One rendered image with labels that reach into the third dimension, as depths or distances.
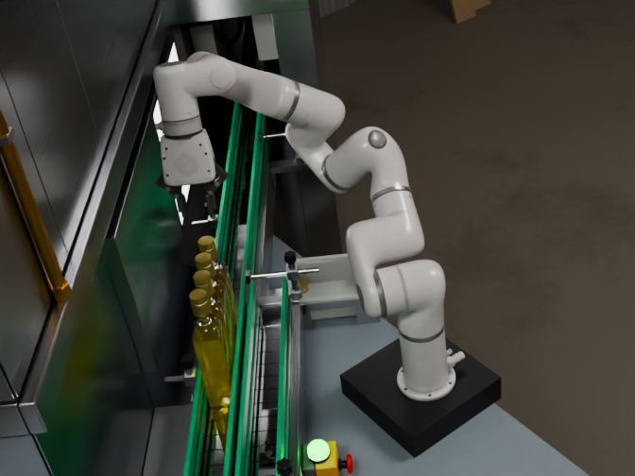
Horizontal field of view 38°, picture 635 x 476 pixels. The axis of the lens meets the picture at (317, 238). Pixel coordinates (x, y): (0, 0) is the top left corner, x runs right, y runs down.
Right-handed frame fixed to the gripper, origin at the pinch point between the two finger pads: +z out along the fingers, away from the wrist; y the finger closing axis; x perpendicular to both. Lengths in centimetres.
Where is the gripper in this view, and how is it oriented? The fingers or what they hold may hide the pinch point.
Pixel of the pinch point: (197, 205)
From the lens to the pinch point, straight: 185.3
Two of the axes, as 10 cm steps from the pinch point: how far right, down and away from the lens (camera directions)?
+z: 1.2, 9.2, 3.6
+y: 9.9, -1.0, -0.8
